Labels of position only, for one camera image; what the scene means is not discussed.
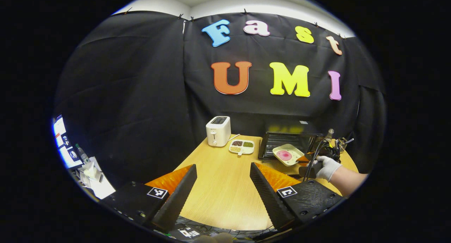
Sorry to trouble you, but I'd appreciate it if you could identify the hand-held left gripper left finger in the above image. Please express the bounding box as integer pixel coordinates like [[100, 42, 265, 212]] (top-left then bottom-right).
[[100, 164, 198, 233]]

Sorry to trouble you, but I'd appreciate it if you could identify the white toaster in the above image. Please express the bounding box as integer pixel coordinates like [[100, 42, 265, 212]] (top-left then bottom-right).
[[206, 116, 231, 147]]

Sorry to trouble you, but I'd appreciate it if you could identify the computer monitor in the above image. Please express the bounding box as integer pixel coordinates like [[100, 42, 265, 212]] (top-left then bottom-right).
[[53, 114, 83, 169]]

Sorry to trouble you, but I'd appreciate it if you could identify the pale square plate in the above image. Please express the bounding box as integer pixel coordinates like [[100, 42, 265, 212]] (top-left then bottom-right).
[[272, 144, 304, 167]]

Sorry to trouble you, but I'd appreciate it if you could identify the green plastic bottle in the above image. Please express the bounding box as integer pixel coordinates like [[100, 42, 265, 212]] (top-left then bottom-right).
[[75, 143, 91, 164]]

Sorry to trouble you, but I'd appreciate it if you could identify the black backdrop cloth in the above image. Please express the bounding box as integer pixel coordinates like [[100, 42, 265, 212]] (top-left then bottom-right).
[[55, 11, 386, 187]]

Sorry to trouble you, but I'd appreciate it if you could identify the white paper pile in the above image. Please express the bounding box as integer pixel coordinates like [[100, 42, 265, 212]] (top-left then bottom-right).
[[77, 157, 116, 200]]

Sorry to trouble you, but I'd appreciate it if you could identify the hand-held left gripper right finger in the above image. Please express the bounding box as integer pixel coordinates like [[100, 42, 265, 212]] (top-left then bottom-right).
[[249, 162, 346, 232]]

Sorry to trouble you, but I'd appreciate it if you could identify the black electric oven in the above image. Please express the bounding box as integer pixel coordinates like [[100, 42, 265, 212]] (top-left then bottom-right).
[[258, 120, 325, 163]]

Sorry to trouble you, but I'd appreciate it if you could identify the white divided bean tray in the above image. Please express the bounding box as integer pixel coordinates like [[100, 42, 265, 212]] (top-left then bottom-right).
[[229, 139, 255, 156]]

